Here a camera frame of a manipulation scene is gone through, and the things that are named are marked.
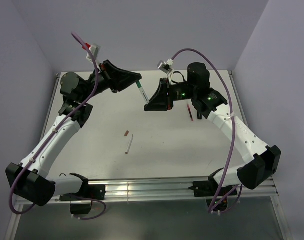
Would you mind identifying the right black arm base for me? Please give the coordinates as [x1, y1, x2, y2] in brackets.
[188, 180, 233, 207]

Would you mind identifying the green pen cap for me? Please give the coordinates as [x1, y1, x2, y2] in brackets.
[136, 80, 143, 89]

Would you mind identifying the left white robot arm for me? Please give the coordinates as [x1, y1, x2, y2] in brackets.
[5, 60, 142, 207]

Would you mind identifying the aluminium rail frame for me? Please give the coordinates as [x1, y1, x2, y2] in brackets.
[4, 71, 293, 240]

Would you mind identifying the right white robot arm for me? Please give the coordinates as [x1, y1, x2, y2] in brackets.
[144, 62, 281, 195]

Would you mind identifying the red pink pen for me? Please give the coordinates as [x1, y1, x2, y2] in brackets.
[187, 104, 194, 122]

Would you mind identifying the white brown-tip pen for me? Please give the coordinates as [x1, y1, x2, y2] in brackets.
[125, 134, 134, 155]

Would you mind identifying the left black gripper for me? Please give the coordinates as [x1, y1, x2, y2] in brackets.
[80, 60, 142, 103]

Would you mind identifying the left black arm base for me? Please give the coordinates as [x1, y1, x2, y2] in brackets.
[59, 184, 107, 221]

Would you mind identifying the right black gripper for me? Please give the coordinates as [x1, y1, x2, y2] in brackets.
[144, 77, 197, 112]

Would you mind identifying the black orange highlighter pen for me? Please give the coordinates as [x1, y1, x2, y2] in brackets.
[197, 113, 203, 120]

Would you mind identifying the white green-tip pen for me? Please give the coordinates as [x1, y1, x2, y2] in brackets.
[139, 87, 150, 104]

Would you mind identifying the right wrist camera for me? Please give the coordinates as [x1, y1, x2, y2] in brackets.
[157, 58, 174, 81]

